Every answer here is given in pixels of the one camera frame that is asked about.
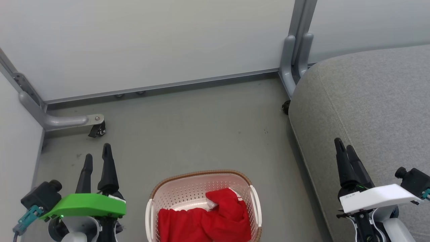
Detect grey partition bottom rail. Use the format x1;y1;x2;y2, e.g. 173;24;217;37
44;69;281;105

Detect red cloth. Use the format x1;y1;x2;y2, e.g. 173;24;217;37
202;188;252;242

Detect teal left camera cable plug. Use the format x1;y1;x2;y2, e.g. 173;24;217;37
13;205;44;242

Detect red towel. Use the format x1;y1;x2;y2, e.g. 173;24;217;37
158;207;212;242

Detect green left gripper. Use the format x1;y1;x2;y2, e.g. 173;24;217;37
40;143;127;242

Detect white perforated laundry basket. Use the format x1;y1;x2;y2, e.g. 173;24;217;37
145;170;262;242

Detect grey slanted partition post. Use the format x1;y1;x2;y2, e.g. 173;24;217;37
0;48;47;111

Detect grey curved partition foot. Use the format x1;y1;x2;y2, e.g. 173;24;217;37
279;35;297;98
18;91;105;132
297;32;314;77

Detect grey fabric sofa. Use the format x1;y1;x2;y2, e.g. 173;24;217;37
288;45;430;242

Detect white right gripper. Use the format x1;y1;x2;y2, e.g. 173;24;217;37
334;137;422;242

